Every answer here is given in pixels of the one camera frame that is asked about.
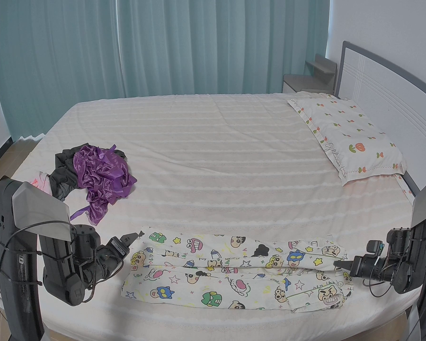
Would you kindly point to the blue-green curtain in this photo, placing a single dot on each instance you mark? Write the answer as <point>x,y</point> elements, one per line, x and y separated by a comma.
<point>56,48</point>
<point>216,30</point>

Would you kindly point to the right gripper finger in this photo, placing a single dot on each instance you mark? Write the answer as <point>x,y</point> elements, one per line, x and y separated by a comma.
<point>344,265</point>

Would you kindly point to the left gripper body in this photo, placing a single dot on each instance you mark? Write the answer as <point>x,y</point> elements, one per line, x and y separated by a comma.
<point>119,247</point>

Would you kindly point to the grey bedside table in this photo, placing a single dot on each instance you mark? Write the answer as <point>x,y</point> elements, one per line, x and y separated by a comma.
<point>305,81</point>

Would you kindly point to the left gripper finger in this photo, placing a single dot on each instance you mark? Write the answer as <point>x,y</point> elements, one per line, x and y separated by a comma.
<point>133,239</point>

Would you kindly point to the white printed pillow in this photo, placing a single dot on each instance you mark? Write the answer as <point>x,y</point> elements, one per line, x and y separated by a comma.
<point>355,140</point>

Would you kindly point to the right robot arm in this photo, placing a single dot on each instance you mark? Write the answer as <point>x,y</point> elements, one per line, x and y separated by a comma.
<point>399,240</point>

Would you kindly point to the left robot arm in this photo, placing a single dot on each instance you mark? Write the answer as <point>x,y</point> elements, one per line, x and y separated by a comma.
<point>39,208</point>

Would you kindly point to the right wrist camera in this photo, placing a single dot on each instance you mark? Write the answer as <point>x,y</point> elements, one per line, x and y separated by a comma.
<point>374,246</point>

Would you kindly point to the white printed pyjama top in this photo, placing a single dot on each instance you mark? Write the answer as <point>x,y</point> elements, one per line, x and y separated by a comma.
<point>234,272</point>

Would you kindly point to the pink garment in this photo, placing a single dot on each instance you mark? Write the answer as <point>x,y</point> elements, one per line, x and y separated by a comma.
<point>42,185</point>

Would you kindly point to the black garment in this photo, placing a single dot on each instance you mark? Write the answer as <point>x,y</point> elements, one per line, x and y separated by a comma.
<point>62,179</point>

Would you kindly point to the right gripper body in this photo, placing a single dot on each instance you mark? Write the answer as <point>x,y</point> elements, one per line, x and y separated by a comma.
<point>362,266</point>

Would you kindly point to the purple satin garment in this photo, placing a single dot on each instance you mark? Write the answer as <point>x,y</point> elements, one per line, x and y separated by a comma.
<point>103,176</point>

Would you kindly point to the bed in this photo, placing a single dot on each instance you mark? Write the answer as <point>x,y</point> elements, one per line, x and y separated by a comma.
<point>216,137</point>

